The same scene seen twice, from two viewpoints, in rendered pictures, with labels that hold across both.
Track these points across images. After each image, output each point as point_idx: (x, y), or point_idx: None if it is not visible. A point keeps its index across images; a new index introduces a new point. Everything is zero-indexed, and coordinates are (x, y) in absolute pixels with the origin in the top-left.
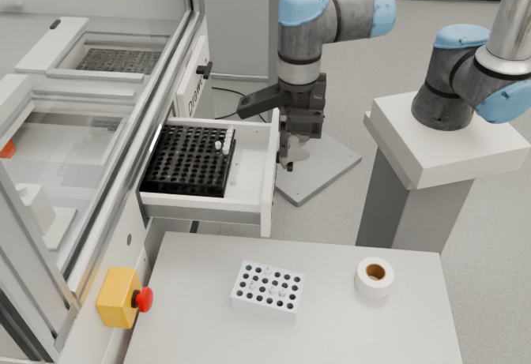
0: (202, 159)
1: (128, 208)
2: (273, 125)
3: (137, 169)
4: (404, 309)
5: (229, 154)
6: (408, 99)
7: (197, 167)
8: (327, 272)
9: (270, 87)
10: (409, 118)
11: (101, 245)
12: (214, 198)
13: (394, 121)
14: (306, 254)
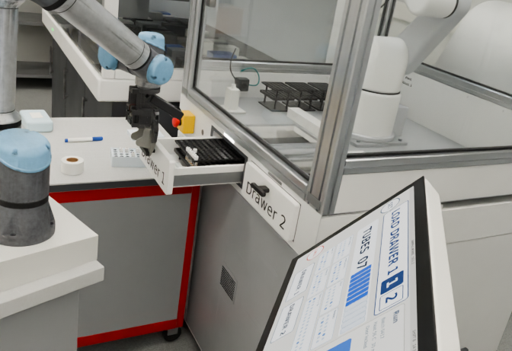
0: (197, 147)
1: (207, 121)
2: (166, 151)
3: (215, 119)
4: (52, 165)
5: (184, 150)
6: (57, 237)
7: (196, 144)
8: (100, 171)
9: (164, 101)
10: (56, 221)
11: (197, 102)
12: (174, 138)
13: (71, 218)
14: (116, 175)
